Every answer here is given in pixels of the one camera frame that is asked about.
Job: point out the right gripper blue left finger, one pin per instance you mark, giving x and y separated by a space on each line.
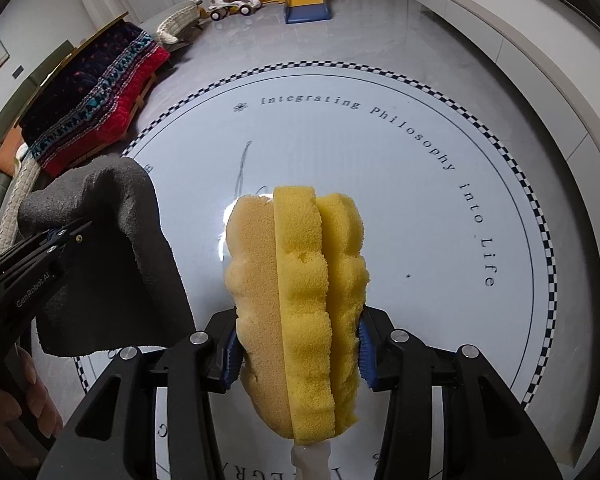
232 361

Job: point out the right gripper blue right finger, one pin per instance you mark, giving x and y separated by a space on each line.
367 353

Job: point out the yellow sponge brush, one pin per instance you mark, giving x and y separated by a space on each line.
298 280

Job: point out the dark grey cloth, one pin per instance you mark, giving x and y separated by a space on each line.
123 286

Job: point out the person left hand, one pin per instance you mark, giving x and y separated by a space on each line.
41 406

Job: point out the dark green sofa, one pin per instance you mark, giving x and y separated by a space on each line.
10 138

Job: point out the red patterned blanket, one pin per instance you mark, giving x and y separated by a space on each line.
87 102

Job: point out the grey quilted cushion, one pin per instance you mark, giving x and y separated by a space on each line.
171 29

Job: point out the white toy car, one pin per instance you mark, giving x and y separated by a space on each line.
220 9

